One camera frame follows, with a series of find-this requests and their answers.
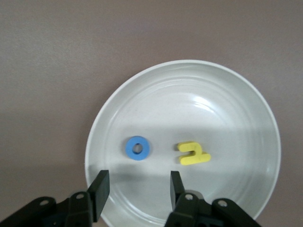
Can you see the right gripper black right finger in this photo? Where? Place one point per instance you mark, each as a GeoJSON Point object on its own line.
{"type": "Point", "coordinates": [177, 196]}

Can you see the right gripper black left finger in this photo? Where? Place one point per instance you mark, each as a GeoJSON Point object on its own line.
{"type": "Point", "coordinates": [99, 196]}

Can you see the yellow foam letter h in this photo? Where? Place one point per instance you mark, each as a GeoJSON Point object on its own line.
{"type": "Point", "coordinates": [194, 160]}

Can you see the blue foam letter o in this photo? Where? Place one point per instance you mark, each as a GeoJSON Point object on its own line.
{"type": "Point", "coordinates": [129, 147]}

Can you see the beige plate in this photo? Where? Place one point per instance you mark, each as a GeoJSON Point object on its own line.
{"type": "Point", "coordinates": [213, 106]}

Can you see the brown table cover sheet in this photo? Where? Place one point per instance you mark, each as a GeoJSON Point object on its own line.
{"type": "Point", "coordinates": [47, 71]}

